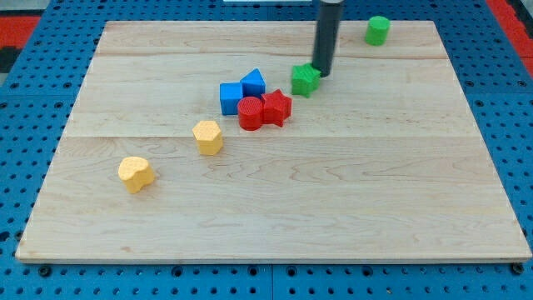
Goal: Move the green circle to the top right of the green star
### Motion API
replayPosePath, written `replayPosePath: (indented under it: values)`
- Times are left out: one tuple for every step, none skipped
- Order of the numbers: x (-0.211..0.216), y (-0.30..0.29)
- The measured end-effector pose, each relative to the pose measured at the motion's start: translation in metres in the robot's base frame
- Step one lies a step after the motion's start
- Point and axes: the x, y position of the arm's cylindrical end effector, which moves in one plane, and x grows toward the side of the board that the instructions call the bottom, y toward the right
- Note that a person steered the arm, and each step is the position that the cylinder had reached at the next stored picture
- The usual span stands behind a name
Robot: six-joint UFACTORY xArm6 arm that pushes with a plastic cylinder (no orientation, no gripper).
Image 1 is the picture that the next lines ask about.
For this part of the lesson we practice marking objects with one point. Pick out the blue triangle block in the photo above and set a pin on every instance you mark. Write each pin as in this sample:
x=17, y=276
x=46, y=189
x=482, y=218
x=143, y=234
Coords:
x=253, y=84

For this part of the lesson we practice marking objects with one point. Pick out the green star block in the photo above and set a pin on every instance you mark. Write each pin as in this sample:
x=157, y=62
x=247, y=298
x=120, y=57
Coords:
x=305, y=79

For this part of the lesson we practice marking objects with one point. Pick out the red cylinder block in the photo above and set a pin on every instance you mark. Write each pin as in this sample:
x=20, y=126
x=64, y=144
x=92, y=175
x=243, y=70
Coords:
x=250, y=113

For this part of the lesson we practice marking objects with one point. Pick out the green cylinder block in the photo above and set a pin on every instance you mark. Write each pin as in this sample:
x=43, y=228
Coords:
x=377, y=30

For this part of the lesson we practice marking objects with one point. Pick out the red star block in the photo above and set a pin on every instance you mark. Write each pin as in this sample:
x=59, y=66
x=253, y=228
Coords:
x=276, y=107

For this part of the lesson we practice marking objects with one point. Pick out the blue cube block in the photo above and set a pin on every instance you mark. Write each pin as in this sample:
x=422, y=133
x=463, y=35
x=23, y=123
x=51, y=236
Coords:
x=230, y=94

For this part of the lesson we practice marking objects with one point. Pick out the yellow hexagon block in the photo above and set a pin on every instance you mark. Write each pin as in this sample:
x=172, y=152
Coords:
x=208, y=136

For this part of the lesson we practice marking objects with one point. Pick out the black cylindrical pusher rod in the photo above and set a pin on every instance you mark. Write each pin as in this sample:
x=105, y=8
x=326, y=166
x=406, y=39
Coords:
x=327, y=26

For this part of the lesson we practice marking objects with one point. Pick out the yellow heart block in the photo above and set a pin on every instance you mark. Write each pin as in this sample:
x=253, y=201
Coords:
x=135, y=173

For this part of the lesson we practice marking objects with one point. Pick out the light wooden board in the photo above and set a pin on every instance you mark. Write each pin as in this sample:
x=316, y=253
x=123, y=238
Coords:
x=383, y=163

